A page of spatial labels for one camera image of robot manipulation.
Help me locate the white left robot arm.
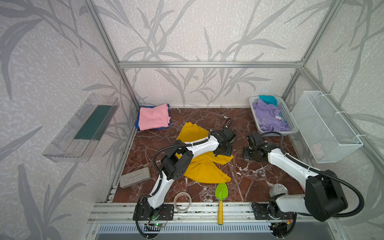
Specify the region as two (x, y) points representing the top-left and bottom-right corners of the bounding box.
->
(138, 129), (236, 212)

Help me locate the grey rectangular block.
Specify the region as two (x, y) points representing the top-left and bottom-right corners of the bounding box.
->
(120, 167), (151, 189)

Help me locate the clear tape roll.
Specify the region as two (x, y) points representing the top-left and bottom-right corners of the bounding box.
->
(173, 192), (192, 213)

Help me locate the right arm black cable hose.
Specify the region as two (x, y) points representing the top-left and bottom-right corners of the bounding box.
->
(260, 131), (365, 218)

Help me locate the teal t-shirt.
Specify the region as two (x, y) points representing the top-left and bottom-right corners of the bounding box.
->
(259, 95), (278, 107)

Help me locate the clear plastic wall shelf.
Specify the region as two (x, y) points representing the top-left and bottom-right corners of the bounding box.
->
(43, 94), (120, 163)

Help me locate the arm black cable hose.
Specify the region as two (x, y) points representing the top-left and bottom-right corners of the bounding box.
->
(260, 131), (365, 218)
(134, 118), (233, 238)

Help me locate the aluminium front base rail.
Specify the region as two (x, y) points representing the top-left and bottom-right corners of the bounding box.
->
(86, 201), (340, 224)

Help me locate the aluminium frame profile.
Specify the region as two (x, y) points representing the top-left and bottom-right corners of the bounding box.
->
(83, 0), (384, 169)

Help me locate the blue folded t-shirt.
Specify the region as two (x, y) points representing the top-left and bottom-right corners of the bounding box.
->
(134, 103), (172, 132)

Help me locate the purple t-shirt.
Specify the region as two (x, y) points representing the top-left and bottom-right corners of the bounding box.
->
(252, 99), (291, 132)

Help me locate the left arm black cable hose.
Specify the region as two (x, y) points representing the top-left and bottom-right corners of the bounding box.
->
(134, 118), (233, 238)

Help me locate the yellow printed t-shirt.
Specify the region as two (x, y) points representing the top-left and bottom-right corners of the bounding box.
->
(177, 122), (233, 184)

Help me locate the white wire mesh basket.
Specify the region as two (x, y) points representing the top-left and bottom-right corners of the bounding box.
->
(292, 91), (364, 164)

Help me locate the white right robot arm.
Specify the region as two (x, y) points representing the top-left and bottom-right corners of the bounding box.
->
(244, 133), (348, 222)

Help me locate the grey plastic laundry basket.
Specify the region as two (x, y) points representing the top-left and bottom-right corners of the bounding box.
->
(249, 96), (299, 137)

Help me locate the dark green sponge pad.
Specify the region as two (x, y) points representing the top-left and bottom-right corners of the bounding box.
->
(74, 105), (112, 141)

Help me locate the pink folded t-shirt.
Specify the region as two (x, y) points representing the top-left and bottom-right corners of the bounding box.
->
(138, 103), (172, 131)

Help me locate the green toy trowel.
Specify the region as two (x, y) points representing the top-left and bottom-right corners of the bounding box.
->
(215, 183), (229, 225)

